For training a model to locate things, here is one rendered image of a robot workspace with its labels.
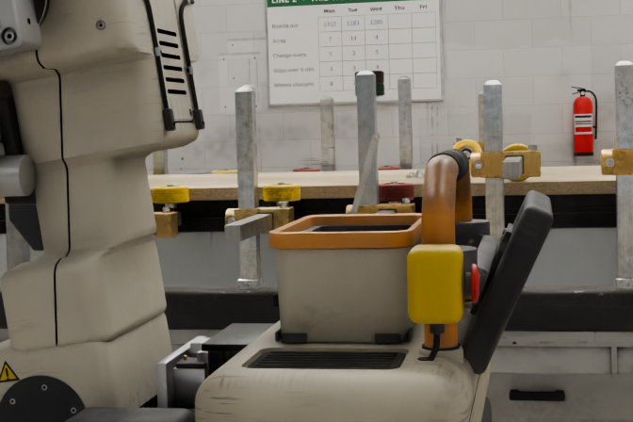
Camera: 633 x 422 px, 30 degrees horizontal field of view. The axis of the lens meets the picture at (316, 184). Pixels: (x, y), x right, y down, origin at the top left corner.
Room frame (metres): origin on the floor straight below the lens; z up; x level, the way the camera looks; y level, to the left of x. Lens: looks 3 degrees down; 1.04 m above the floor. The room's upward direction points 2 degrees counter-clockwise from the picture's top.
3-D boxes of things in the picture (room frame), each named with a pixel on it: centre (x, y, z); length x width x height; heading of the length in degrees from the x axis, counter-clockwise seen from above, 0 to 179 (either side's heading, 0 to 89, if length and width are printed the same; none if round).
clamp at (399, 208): (2.37, -0.13, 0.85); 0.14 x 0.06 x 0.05; 79
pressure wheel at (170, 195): (2.59, 0.32, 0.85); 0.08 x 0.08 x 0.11
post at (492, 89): (2.32, -0.35, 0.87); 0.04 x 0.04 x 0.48; 79
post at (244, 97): (2.42, 0.14, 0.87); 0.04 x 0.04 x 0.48; 79
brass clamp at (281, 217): (2.41, 0.12, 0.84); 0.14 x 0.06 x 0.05; 79
